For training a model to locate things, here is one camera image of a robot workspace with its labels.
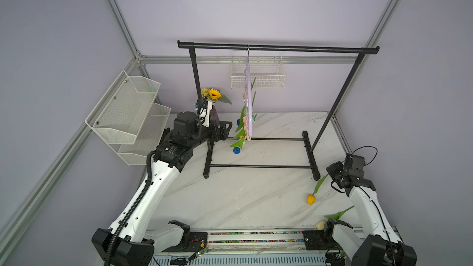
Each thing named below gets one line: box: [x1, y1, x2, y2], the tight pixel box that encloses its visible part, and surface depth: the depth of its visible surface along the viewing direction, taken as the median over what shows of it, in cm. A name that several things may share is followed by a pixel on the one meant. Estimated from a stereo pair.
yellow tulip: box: [306, 173, 329, 206], surface depth 82 cm
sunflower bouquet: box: [200, 87, 233, 106], surface depth 97 cm
